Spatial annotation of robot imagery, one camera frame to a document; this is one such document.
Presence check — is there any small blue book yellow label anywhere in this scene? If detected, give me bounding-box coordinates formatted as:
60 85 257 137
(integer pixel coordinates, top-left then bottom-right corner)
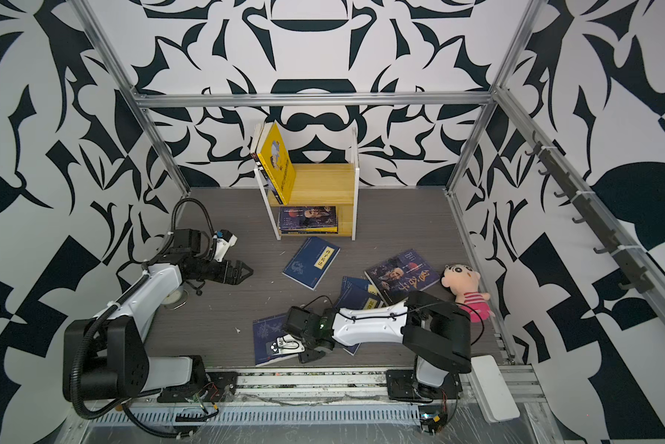
282 237 341 290

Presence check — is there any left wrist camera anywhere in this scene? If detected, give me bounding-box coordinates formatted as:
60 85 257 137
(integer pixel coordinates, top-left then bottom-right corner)
210 229 238 263

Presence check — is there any yellow cartoon cover book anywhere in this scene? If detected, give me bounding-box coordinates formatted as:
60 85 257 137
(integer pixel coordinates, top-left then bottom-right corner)
258 122 296 205

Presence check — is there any white box on rail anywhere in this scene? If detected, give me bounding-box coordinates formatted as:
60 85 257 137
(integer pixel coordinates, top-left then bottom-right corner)
469 355 520 424

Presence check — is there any blue book front yellow label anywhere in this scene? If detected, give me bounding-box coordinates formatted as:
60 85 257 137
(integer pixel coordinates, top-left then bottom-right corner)
253 314 299 366

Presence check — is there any purple book with old man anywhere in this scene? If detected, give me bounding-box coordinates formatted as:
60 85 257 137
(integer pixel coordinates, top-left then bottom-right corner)
279 206 338 228

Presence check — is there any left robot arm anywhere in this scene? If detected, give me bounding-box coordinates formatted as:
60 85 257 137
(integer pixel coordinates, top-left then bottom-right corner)
62 197 254 420

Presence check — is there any wooden white-framed bookshelf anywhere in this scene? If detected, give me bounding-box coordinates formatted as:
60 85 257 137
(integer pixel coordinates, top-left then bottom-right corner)
253 127 360 239

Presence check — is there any cartoon boy plush doll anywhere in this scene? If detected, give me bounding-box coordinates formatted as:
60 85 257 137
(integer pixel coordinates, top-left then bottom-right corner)
441 264 493 323

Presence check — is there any wall hook rail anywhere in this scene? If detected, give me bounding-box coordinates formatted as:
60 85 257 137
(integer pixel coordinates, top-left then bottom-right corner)
526 133 655 293

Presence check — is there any purple book right side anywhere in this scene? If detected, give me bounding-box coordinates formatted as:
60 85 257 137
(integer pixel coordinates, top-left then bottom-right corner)
365 249 441 305

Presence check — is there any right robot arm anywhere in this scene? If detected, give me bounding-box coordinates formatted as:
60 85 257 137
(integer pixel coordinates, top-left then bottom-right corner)
282 292 472 403

